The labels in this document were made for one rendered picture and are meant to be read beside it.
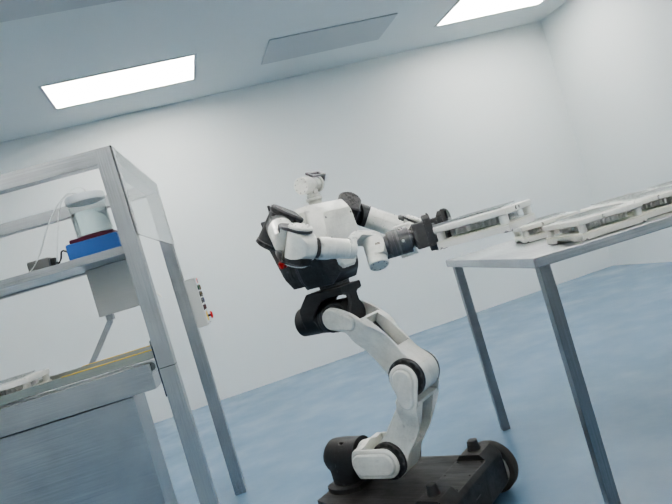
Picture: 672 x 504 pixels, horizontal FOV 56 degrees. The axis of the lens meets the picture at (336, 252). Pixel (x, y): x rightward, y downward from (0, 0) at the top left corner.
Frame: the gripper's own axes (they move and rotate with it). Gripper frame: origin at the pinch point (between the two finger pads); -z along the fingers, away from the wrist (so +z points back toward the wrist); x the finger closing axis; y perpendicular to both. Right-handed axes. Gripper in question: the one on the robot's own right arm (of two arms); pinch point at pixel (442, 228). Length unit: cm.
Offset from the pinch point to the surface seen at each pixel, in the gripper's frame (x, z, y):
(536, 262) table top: 19.7, -25.5, -1.7
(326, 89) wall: -169, 27, -445
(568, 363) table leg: 55, -26, -4
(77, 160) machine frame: -64, 117, -18
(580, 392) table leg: 65, -27, -5
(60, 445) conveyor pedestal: 35, 158, -22
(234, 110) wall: -171, 120, -415
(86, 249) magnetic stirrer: -33, 129, -30
